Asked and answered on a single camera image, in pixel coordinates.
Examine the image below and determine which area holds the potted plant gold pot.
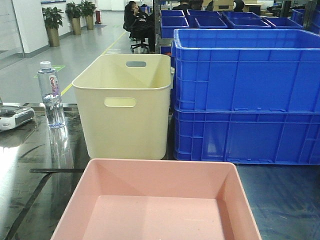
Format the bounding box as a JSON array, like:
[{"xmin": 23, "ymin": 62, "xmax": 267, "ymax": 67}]
[{"xmin": 42, "ymin": 7, "xmax": 63, "ymax": 47}]

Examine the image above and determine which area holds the clear water bottle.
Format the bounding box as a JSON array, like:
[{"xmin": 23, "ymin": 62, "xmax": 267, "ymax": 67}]
[{"xmin": 37, "ymin": 61, "xmax": 66, "ymax": 129}]

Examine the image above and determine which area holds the blue stacked crate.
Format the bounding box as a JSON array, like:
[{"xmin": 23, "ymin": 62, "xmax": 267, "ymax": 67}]
[
  {"xmin": 174, "ymin": 108, "xmax": 320, "ymax": 165},
  {"xmin": 172, "ymin": 29, "xmax": 320, "ymax": 113}
]

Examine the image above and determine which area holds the pink plastic bin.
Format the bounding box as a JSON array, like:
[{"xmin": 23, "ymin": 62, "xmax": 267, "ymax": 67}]
[{"xmin": 52, "ymin": 159, "xmax": 261, "ymax": 240}]

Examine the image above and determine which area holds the lower blue stacked crate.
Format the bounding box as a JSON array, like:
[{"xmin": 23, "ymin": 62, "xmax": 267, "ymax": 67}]
[{"xmin": 174, "ymin": 108, "xmax": 320, "ymax": 165}]

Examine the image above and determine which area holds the cream plastic basket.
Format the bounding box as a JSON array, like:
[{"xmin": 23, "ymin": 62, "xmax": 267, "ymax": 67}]
[{"xmin": 72, "ymin": 54, "xmax": 172, "ymax": 160}]

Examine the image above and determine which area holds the upper blue stacked crate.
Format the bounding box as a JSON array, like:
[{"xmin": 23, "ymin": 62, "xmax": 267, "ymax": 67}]
[{"xmin": 172, "ymin": 29, "xmax": 320, "ymax": 113}]

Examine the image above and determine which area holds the seated person in black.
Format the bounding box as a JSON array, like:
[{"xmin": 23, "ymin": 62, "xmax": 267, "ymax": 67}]
[{"xmin": 123, "ymin": 1, "xmax": 155, "ymax": 53}]

